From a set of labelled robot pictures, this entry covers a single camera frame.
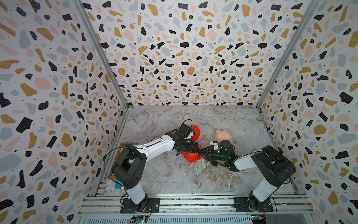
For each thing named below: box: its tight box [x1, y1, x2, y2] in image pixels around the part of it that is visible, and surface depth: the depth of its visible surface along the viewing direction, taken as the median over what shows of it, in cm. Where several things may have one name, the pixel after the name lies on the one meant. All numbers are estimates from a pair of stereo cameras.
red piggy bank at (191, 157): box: [180, 151, 201, 163], surface depth 87 cm
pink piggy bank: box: [214, 129, 233, 143], surface depth 96 cm
